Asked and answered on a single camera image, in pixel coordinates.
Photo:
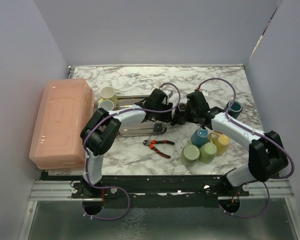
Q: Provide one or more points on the silver metal tray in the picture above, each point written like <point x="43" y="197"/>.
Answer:
<point x="148" y="128"/>

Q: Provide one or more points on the salmon pink mug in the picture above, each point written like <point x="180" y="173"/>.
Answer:
<point x="106" y="104"/>

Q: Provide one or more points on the green tilted mug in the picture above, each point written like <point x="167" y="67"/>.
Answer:
<point x="208" y="152"/>

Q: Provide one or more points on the blue mug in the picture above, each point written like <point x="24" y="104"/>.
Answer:
<point x="199" y="137"/>

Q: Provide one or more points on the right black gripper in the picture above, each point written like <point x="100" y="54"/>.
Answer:
<point x="190" y="118"/>

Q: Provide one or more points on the black glossy mug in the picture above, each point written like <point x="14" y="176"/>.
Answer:
<point x="179" y="115"/>

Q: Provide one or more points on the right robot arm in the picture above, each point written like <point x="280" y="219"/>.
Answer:
<point x="266" y="156"/>

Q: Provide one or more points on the pink plastic storage box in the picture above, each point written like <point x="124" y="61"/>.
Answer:
<point x="66" y="107"/>

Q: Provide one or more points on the aluminium frame rail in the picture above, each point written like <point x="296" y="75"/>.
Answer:
<point x="51" y="191"/>

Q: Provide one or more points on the yellow-green faceted mug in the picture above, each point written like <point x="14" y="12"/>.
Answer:
<point x="108" y="93"/>

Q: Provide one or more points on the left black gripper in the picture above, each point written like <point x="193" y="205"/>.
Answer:
<point x="166" y="117"/>

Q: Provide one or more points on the dark teal mug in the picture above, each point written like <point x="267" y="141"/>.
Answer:
<point x="235" y="110"/>

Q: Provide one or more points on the pale green upright mug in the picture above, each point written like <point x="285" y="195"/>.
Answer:
<point x="190" y="154"/>

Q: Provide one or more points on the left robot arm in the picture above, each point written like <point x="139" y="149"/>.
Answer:
<point x="100" y="132"/>

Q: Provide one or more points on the yellow mug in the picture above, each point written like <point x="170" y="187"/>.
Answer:
<point x="221" y="141"/>

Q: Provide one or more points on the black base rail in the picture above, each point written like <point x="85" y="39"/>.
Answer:
<point x="162" y="191"/>

